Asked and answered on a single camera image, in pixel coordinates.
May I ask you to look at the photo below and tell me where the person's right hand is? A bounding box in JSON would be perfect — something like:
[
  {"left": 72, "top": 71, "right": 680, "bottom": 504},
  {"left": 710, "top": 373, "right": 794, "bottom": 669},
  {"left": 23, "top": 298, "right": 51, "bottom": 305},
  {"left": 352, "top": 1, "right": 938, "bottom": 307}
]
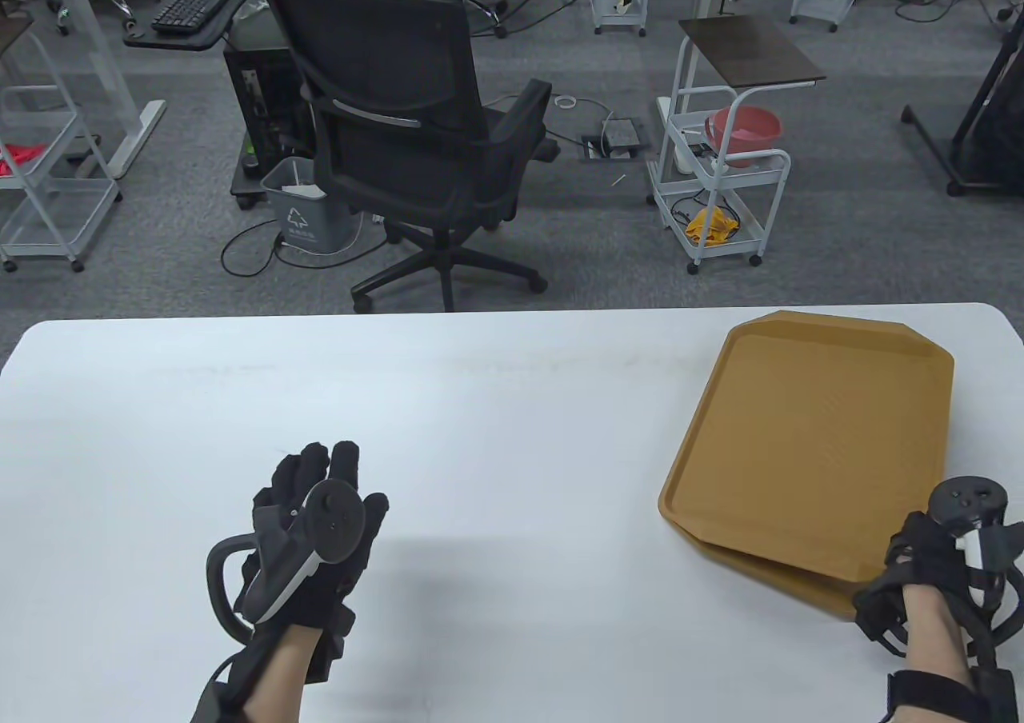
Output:
[{"left": 852, "top": 511, "right": 1024, "bottom": 661}]

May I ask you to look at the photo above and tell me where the person's left hand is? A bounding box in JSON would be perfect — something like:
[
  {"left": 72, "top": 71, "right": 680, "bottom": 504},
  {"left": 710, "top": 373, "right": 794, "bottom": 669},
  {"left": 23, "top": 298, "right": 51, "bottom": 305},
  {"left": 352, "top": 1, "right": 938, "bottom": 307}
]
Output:
[{"left": 238, "top": 440, "right": 390, "bottom": 685}]

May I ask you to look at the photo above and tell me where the black handheld controller with ring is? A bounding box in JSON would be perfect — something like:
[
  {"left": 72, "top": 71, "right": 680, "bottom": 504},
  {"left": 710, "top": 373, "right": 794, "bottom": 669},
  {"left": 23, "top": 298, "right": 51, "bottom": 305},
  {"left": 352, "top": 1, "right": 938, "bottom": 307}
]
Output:
[
  {"left": 206, "top": 479, "right": 369, "bottom": 644},
  {"left": 926, "top": 475, "right": 1024, "bottom": 660}
]

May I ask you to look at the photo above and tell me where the person's right forearm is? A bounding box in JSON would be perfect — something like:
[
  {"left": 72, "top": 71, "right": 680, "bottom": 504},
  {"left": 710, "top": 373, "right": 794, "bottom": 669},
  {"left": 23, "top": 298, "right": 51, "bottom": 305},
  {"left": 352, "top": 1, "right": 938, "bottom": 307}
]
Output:
[{"left": 884, "top": 583, "right": 1024, "bottom": 723}]

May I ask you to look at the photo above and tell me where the person's left forearm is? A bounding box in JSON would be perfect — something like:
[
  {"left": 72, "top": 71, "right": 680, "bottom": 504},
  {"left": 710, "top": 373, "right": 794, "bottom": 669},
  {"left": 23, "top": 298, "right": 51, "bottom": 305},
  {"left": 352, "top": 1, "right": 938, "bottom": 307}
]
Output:
[{"left": 240, "top": 623, "right": 322, "bottom": 723}]

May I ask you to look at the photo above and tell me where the grey waste bin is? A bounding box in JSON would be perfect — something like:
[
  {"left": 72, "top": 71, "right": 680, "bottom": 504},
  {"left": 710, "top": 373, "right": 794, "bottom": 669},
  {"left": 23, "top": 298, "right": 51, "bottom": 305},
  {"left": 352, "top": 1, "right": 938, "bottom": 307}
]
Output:
[{"left": 260, "top": 157, "right": 362, "bottom": 254}]

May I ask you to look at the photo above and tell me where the black wrist sensor unit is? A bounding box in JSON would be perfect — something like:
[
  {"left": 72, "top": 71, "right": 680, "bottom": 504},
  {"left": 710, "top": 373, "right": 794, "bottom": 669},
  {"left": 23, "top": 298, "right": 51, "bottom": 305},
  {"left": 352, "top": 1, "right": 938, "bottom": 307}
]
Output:
[{"left": 190, "top": 631, "right": 277, "bottom": 723}]

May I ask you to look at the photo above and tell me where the black computer tower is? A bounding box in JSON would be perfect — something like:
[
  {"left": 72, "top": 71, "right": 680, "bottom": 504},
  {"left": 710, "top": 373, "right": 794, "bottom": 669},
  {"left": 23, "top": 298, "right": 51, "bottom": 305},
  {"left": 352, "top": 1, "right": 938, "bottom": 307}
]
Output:
[{"left": 222, "top": 39, "right": 317, "bottom": 210}]

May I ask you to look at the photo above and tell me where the white mesh shelf cart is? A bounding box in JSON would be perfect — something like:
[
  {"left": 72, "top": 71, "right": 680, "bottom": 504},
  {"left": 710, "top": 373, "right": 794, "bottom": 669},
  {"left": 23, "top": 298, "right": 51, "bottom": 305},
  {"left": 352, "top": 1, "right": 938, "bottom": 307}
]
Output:
[{"left": 0, "top": 79, "right": 125, "bottom": 274}]

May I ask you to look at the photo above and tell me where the yellow cloth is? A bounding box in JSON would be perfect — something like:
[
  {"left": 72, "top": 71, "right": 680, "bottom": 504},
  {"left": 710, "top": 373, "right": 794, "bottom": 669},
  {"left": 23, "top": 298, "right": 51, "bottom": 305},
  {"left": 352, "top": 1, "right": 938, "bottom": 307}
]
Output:
[{"left": 685, "top": 207, "right": 741, "bottom": 246}]

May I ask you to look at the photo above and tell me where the white standing desk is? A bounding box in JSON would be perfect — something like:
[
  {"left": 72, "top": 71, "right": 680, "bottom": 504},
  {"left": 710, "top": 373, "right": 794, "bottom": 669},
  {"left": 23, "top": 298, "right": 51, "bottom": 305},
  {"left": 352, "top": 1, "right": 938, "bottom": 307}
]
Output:
[{"left": 0, "top": 0, "right": 167, "bottom": 180}]

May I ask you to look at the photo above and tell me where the black mesh office chair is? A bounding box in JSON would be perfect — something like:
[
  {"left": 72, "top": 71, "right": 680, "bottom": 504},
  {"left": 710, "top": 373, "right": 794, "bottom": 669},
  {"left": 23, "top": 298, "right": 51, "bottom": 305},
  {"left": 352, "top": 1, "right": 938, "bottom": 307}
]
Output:
[{"left": 250, "top": 0, "right": 561, "bottom": 314}]

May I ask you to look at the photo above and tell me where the black floor stand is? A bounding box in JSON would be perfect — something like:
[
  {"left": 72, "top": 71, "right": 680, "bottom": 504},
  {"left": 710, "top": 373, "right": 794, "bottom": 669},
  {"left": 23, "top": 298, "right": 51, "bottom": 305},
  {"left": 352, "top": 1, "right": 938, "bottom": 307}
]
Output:
[{"left": 900, "top": 11, "right": 1024, "bottom": 198}]

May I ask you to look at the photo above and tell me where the red cloth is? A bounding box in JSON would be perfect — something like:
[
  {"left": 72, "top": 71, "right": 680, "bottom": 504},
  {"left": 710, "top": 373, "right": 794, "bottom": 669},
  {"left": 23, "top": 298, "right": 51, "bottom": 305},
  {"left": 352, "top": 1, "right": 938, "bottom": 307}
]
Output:
[{"left": 0, "top": 143, "right": 49, "bottom": 178}]

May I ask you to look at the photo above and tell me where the floor power socket box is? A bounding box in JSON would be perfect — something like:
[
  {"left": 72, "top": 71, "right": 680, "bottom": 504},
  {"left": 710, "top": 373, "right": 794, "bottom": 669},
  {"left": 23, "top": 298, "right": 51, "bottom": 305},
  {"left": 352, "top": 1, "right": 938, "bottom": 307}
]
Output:
[{"left": 580, "top": 118, "right": 650, "bottom": 162}]

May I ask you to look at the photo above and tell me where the black keyboard shelf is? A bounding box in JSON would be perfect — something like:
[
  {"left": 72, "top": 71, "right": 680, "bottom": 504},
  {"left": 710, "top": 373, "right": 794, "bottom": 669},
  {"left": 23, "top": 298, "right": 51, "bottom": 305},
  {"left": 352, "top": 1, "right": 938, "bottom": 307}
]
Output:
[{"left": 122, "top": 0, "right": 269, "bottom": 50}]

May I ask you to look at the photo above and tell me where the red plastic basin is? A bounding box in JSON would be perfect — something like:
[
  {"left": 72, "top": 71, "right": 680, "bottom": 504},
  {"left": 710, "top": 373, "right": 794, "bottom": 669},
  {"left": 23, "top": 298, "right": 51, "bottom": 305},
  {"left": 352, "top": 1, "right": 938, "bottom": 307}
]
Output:
[{"left": 704, "top": 106, "right": 782, "bottom": 170}]

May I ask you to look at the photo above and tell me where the white rolling cart right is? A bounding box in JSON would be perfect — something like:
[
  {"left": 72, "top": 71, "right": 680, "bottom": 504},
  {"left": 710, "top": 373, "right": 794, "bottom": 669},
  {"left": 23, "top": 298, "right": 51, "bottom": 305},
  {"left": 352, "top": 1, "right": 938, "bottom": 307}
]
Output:
[{"left": 668, "top": 14, "right": 827, "bottom": 196}]

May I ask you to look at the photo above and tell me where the black floor cable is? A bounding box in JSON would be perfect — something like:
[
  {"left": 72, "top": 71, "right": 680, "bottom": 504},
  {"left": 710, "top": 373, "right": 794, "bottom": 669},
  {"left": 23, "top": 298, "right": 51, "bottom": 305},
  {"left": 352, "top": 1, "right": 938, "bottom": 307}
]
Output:
[{"left": 220, "top": 215, "right": 389, "bottom": 278}]

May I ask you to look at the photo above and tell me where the white rolling wire cart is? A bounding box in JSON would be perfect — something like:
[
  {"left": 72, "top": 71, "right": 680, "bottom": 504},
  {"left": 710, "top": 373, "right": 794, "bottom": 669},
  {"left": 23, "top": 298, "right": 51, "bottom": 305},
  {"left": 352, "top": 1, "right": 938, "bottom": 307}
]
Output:
[{"left": 646, "top": 95, "right": 793, "bottom": 276}]

